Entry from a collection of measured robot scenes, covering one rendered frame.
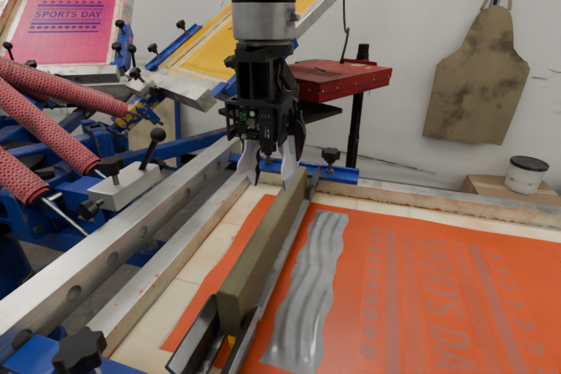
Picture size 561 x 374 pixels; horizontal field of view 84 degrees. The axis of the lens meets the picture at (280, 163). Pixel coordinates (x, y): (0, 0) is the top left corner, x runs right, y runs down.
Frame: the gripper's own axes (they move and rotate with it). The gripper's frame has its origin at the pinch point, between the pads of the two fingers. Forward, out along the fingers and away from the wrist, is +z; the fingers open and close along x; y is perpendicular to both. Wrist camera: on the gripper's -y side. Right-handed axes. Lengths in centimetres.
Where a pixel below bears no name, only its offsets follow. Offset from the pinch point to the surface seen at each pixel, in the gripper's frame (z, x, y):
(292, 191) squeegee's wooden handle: 6.2, 1.7, -7.0
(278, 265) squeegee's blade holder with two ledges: 12.5, 2.7, 5.3
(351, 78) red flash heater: 3, 4, -104
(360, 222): 16.6, 14.4, -15.7
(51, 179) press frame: 8.2, -49.0, -0.6
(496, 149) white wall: 64, 104, -199
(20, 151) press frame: 10, -75, -13
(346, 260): 16.5, 12.8, -3.4
